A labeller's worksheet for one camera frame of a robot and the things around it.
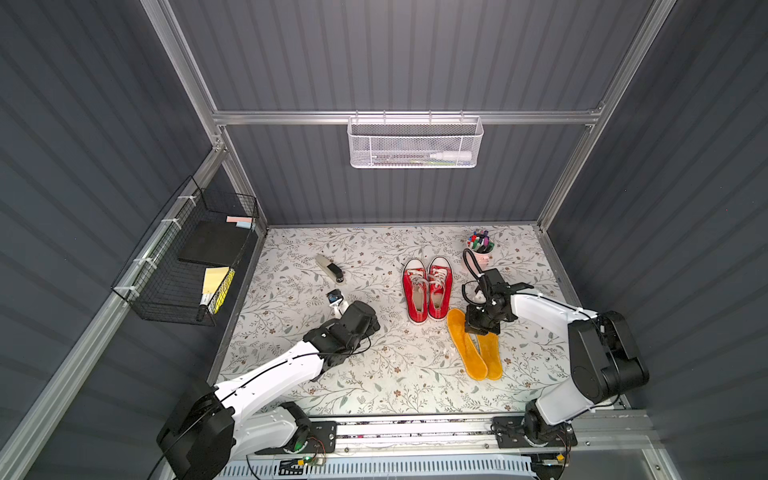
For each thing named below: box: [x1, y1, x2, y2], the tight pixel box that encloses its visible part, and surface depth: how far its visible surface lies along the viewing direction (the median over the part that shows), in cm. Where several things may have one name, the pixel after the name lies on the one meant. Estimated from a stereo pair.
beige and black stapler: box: [315, 253, 345, 285], surface depth 104 cm
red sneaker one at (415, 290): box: [402, 259, 429, 325], surface depth 98 cm
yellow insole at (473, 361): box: [446, 308, 488, 381], surface depth 88 cm
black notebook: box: [177, 220, 251, 267], surface depth 79 cm
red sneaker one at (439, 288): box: [427, 256, 453, 321], surface depth 98 cm
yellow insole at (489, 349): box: [478, 332, 503, 381], surface depth 86 cm
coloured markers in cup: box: [467, 230, 495, 253], surface depth 101 cm
